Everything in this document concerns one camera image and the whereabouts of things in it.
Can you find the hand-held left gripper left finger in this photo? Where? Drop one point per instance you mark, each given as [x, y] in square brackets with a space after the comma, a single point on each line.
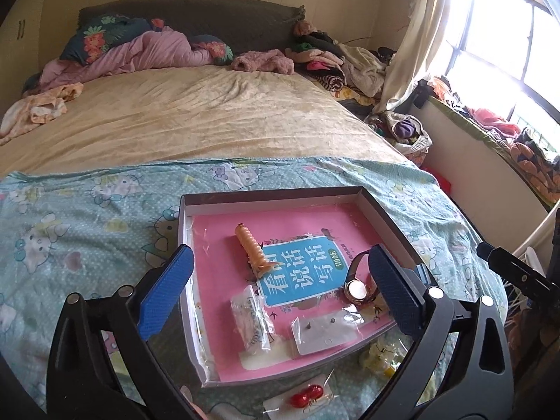
[166, 293]

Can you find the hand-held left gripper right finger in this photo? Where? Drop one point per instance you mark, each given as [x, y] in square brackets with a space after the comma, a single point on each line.
[393, 293]

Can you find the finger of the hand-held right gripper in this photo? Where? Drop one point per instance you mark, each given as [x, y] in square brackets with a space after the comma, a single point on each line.
[512, 267]

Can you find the shallow cardboard box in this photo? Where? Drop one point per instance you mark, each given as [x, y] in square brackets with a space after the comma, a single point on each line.
[188, 249]

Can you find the stud earring card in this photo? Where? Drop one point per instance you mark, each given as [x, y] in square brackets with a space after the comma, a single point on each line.
[323, 337]

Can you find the clear bag with striped item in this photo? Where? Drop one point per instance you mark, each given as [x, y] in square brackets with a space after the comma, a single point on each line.
[251, 319]

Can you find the orange spiral hair clip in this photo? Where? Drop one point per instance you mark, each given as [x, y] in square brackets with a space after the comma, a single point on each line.
[251, 245]

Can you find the light folding rack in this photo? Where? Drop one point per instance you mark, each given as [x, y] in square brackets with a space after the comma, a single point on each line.
[531, 256]

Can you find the pink book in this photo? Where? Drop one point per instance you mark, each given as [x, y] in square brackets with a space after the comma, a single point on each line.
[218, 245]

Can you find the cartoon cat printed blanket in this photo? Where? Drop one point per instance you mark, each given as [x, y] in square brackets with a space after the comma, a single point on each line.
[87, 227]

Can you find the red box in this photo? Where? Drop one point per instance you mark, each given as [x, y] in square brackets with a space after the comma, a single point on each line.
[444, 183]

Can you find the red ball earring card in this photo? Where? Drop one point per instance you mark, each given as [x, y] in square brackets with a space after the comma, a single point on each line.
[306, 398]

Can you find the clothes on windowsill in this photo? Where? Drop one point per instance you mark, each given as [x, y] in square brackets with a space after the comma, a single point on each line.
[490, 118]

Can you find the basket of clothes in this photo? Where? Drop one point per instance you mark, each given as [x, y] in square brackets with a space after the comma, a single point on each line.
[407, 129]

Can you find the beige bed sheet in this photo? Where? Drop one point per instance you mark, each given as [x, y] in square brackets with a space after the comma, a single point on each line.
[197, 113]

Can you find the peach crumpled garment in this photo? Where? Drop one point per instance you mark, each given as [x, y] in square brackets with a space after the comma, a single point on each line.
[39, 105]

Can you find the pile of clothes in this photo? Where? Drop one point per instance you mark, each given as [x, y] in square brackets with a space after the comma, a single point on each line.
[350, 65]

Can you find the window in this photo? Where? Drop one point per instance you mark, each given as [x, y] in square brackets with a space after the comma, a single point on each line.
[494, 30]

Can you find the pink quilt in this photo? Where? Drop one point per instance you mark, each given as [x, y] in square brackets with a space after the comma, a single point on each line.
[153, 52]

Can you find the small floral pillow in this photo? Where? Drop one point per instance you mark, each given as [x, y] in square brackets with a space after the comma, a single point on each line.
[216, 50]

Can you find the cream curtain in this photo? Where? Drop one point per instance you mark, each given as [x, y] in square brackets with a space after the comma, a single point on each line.
[428, 30]

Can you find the pink fluffy garment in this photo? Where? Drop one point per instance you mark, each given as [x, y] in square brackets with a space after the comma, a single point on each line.
[262, 60]

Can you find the large floral pillow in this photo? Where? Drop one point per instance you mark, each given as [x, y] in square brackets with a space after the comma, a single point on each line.
[100, 37]

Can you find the dark upholstered headboard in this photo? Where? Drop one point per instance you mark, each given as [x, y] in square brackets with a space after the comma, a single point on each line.
[197, 17]

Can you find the cream wardrobe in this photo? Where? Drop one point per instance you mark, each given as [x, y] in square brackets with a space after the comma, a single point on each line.
[22, 52]

